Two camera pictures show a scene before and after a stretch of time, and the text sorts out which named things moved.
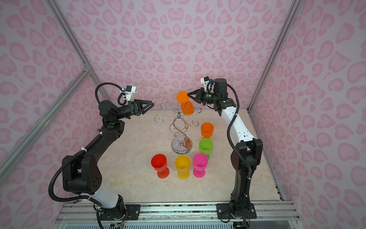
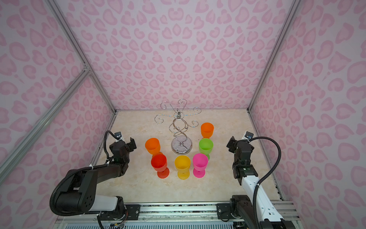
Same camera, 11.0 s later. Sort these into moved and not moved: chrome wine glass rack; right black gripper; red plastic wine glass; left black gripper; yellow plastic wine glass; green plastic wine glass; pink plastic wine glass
Moved: right black gripper; left black gripper
Not moved: red plastic wine glass; yellow plastic wine glass; pink plastic wine glass; green plastic wine glass; chrome wine glass rack
